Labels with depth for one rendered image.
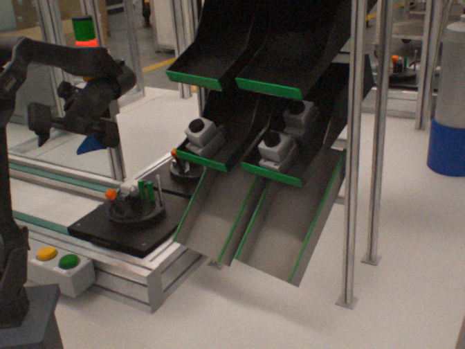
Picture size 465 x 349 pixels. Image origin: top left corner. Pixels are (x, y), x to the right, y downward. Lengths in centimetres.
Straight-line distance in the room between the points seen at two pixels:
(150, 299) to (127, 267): 8
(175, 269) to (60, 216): 42
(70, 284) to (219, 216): 35
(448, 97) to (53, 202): 117
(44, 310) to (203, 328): 35
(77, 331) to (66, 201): 49
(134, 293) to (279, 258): 34
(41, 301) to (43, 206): 65
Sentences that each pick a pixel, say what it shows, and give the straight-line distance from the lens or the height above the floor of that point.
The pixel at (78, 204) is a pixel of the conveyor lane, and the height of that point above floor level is 92.
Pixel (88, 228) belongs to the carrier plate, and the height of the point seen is 97.
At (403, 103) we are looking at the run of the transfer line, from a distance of 220.
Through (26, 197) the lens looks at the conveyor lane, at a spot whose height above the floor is 92.
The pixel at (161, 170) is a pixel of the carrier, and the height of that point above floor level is 97.
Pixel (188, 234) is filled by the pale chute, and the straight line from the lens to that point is 117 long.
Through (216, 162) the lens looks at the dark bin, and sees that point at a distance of 100.
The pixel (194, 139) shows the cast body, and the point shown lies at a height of 124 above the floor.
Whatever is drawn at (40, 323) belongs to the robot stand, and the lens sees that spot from 94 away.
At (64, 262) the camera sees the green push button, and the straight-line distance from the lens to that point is 123.
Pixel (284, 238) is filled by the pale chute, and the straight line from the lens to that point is 107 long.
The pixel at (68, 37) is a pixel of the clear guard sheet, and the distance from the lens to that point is 151.
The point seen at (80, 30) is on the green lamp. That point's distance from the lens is 140.
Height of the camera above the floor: 163
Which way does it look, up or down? 26 degrees down
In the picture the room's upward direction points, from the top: 4 degrees counter-clockwise
